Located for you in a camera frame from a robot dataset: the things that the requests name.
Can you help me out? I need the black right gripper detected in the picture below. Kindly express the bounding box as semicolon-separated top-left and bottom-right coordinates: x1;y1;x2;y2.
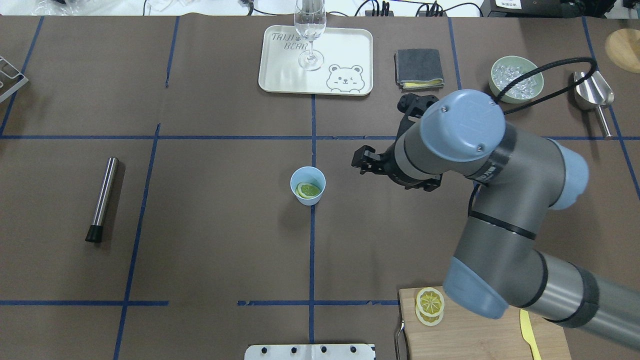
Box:
350;93;442;192

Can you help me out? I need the steel muddler black tip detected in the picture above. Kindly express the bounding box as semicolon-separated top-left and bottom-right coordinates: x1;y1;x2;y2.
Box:
85;156;119;244

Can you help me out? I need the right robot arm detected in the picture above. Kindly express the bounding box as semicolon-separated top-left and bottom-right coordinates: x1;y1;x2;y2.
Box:
351;89;640;350

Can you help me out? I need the light blue paper cup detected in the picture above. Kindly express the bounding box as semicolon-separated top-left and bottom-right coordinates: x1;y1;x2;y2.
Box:
290;166;326;207

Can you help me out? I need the lemon slice stack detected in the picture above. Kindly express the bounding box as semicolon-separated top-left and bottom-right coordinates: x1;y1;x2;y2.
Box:
414;287;445;327

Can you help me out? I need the wooden cup tree stand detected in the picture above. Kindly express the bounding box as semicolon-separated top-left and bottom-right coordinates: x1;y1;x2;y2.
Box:
605;28;640;75

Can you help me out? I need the white cup drying rack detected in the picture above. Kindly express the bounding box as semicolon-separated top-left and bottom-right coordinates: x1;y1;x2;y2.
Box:
0;56;29;103

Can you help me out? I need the cream bear tray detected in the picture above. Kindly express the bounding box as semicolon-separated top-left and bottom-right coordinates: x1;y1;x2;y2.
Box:
258;25;374;96

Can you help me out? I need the grey folded cloth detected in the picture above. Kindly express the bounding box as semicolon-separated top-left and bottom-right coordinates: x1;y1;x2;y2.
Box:
394;48;445;90

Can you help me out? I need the clear wine glass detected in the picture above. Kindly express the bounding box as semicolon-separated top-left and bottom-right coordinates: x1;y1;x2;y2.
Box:
294;0;327;71

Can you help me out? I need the green bowl with ice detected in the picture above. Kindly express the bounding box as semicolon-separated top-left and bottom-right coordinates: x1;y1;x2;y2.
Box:
488;55;545;105

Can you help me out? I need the bamboo cutting board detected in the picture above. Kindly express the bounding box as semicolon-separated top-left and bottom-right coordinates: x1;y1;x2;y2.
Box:
394;286;573;360

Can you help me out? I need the yellow plastic knife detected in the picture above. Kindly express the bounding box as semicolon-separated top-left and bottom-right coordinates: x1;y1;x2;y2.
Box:
519;309;542;360

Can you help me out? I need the metal ice scoop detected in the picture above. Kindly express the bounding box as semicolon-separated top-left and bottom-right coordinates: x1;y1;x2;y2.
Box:
574;70;615;139

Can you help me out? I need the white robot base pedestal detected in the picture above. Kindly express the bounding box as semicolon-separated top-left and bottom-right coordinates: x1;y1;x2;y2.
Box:
244;343;377;360

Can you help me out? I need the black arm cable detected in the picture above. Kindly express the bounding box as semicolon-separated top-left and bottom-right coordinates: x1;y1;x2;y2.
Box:
468;57;599;211

